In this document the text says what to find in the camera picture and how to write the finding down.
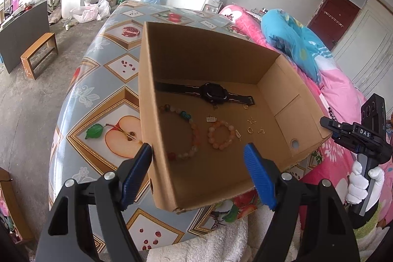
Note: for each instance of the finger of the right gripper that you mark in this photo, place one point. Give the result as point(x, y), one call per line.
point(335, 126)

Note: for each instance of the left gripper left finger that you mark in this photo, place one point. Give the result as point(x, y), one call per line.
point(67, 234)

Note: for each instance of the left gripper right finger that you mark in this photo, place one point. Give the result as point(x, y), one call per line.
point(328, 234)

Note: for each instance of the gold earring pair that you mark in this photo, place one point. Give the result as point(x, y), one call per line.
point(261, 130)

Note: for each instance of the black wrist watch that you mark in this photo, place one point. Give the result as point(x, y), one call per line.
point(210, 92)

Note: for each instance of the white gloved right hand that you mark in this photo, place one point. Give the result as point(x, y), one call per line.
point(358, 184)

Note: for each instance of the white fluffy blanket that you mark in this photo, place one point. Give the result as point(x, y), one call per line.
point(238, 241)

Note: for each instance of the white wardrobe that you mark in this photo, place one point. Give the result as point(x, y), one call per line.
point(364, 53)

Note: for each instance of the blue cartoon quilt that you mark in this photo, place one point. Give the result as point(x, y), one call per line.
point(298, 42)

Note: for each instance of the dark red door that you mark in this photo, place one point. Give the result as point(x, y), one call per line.
point(332, 20)

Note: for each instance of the fruit pattern table cloth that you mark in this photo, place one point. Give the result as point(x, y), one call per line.
point(99, 125)

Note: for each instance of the brown cardboard box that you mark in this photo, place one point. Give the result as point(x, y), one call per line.
point(198, 160)

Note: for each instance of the small wooden stool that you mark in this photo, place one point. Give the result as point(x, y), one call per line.
point(38, 52)

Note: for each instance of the grey low cabinet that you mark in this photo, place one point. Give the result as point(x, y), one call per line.
point(21, 33)

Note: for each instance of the white plastic bag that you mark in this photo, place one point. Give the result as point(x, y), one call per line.
point(93, 10)

